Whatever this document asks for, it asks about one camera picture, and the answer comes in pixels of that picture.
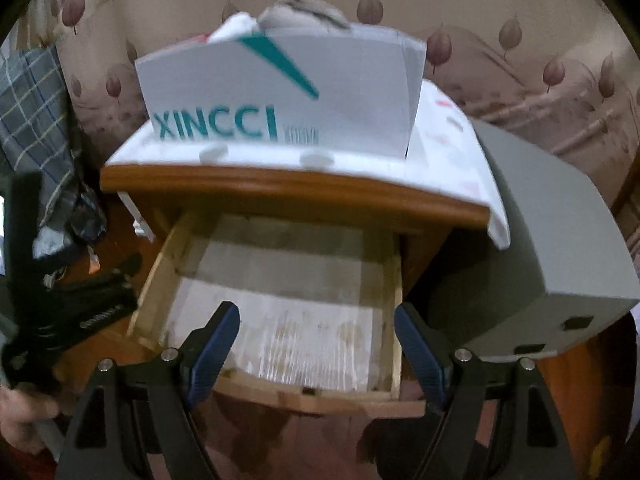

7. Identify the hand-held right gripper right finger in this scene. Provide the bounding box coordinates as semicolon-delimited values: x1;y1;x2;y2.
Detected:
394;302;578;480

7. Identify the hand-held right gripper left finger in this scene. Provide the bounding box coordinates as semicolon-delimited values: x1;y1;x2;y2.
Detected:
54;301;242;480

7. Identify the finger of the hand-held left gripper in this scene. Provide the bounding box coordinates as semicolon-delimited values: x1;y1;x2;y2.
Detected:
55;287;138;348
60;252;143;293

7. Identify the wooden drawer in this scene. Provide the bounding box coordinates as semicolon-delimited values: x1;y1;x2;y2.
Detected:
125;210;428;418

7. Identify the white shoe box teal print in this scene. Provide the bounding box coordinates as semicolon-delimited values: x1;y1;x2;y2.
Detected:
134;22;428;160

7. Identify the white garment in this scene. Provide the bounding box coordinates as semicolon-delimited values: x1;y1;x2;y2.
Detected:
207;12;261;45

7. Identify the grey striped garment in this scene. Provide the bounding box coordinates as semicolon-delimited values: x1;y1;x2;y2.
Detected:
257;0;351;33

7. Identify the person's left hand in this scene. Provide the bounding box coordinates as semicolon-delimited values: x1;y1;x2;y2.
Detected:
0;385;66;456

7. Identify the white floral cloth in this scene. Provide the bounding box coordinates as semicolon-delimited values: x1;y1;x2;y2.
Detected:
32;225;76;261

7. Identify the grey box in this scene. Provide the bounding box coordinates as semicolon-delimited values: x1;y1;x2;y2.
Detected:
410;119;640;366

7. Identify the grey plaid cloth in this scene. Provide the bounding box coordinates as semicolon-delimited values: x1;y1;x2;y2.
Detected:
0;42;83;241

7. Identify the wooden nightstand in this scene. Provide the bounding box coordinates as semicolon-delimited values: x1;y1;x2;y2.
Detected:
100;166;493;418

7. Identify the white dotted cloth cover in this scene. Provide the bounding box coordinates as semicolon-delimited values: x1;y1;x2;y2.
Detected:
102;80;511;251

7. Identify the leaf print curtain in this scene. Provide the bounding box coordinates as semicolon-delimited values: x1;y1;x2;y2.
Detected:
10;0;640;261

